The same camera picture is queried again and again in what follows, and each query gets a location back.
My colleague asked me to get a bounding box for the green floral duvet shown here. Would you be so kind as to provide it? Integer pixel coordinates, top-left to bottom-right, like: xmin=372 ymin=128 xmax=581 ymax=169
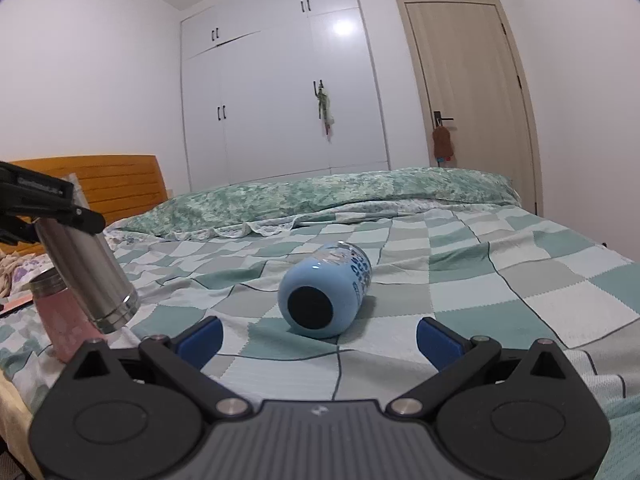
xmin=106 ymin=167 xmax=522 ymax=240

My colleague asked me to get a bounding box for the beige cloth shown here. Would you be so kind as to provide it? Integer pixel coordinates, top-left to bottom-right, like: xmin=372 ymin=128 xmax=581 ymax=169
xmin=0 ymin=252 xmax=22 ymax=298

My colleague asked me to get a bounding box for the black door handle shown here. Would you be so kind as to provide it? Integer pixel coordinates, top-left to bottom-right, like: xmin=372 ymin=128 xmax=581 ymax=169
xmin=433 ymin=110 xmax=454 ymax=128

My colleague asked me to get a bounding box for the pink steel cup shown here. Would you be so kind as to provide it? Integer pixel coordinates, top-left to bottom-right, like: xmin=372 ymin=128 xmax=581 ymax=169
xmin=29 ymin=268 xmax=105 ymax=363

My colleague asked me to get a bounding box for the light blue printed cup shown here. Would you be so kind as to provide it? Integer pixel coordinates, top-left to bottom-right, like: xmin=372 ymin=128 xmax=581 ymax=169
xmin=278 ymin=242 xmax=372 ymax=339

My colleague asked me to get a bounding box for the stainless steel cup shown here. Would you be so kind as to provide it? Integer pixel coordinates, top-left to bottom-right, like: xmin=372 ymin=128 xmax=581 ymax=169
xmin=35 ymin=208 xmax=140 ymax=334

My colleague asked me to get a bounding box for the pink notebook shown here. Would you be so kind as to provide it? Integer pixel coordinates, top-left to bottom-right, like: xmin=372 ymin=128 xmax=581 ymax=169
xmin=0 ymin=295 xmax=34 ymax=318

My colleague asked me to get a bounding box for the green hanging ornament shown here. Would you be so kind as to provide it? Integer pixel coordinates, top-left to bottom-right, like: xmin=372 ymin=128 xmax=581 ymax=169
xmin=314 ymin=79 xmax=334 ymax=136

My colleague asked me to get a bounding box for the wooden headboard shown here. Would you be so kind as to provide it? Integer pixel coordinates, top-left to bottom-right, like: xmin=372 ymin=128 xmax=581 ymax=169
xmin=1 ymin=155 xmax=167 ymax=255

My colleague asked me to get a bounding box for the white wardrobe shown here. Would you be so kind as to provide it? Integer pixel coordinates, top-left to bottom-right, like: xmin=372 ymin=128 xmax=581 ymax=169
xmin=181 ymin=0 xmax=388 ymax=191

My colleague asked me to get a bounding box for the beige wooden door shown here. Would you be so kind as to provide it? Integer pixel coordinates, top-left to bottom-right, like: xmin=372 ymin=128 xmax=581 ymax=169
xmin=397 ymin=0 xmax=542 ymax=214

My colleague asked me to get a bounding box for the purple floral pillow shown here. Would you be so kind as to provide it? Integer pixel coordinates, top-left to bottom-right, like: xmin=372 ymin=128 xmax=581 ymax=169
xmin=8 ymin=255 xmax=53 ymax=297

